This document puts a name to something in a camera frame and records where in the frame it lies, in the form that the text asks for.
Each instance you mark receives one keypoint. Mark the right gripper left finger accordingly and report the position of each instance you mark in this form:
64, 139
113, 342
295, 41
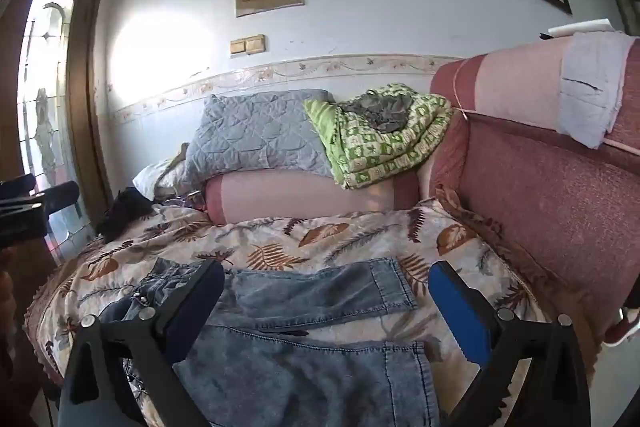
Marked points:
96, 390

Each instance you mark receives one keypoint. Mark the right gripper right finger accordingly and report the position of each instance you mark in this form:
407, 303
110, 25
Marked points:
555, 391

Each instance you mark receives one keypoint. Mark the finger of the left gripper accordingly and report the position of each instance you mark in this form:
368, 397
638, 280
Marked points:
59, 197
22, 184

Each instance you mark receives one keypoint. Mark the blue denim pants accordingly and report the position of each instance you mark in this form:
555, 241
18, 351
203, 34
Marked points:
254, 362

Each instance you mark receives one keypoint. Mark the black cloth on bed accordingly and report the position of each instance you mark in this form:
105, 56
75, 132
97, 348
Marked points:
128, 206

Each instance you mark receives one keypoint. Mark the red white shoe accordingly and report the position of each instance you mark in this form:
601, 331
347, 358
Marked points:
626, 326

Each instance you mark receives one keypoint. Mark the white pillow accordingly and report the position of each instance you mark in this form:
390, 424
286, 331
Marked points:
164, 179

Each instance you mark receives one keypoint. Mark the pink red sofa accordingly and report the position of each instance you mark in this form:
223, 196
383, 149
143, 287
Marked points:
569, 215

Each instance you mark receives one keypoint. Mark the leaf pattern bed cover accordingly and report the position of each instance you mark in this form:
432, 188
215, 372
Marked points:
158, 252

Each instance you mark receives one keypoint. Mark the grey quilted pillow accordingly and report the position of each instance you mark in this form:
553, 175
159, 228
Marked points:
260, 131

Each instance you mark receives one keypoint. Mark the wooden stained glass door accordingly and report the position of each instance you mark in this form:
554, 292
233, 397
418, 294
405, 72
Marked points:
49, 124

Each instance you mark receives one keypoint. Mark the green patterned folded blanket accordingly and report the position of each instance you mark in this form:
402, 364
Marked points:
360, 156

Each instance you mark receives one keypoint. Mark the grey crumpled cloth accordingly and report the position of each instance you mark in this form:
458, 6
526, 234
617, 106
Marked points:
383, 112

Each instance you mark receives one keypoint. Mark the light grey towel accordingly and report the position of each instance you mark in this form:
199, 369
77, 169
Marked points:
591, 85

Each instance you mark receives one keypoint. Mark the gold wall switch plate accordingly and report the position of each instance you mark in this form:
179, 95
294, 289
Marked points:
249, 45

